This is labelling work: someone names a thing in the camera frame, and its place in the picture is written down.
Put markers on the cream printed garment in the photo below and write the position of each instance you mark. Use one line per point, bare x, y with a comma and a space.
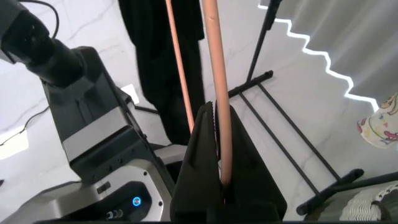
382, 127

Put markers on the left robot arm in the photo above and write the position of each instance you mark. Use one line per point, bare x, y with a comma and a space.
37, 46

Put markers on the black garment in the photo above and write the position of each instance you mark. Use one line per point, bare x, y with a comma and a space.
155, 62

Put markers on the pink clothes hanger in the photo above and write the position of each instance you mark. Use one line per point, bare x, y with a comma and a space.
220, 77

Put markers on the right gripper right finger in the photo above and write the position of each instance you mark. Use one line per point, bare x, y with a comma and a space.
252, 193

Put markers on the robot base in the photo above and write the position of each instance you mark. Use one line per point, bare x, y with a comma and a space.
93, 140

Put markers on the white laundry basket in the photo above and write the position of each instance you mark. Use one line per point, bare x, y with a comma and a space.
360, 205

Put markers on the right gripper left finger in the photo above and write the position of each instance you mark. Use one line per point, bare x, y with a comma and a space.
196, 193

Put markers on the white curtain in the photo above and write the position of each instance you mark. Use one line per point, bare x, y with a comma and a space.
357, 37

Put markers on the black clothes rack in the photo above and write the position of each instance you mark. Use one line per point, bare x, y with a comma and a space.
250, 83

